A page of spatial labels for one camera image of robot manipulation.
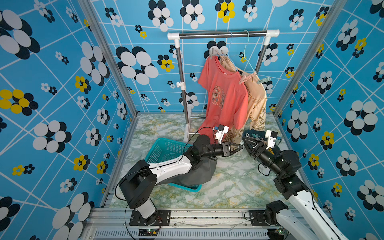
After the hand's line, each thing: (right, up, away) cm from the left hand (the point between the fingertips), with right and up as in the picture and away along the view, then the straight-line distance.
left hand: (244, 148), depth 65 cm
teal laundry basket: (-45, -6, +29) cm, 54 cm away
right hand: (+1, +3, +1) cm, 4 cm away
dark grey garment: (-18, -15, +12) cm, 26 cm away
